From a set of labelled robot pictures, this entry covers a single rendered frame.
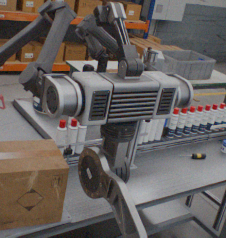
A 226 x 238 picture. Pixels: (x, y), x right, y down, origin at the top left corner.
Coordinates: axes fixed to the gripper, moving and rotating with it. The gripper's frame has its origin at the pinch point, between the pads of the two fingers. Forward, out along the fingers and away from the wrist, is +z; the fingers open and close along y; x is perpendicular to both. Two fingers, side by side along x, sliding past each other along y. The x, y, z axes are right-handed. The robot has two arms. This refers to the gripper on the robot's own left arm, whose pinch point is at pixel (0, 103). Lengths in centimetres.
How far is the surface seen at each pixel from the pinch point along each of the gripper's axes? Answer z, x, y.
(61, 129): 29.1, -15.0, -7.7
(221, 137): 128, -104, -7
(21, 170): 0, 10, -49
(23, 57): 165, -67, 363
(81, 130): 38.1, -23.2, -8.0
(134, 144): 60, -41, -21
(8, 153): -0.3, 9.9, -36.3
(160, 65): 26, -73, -23
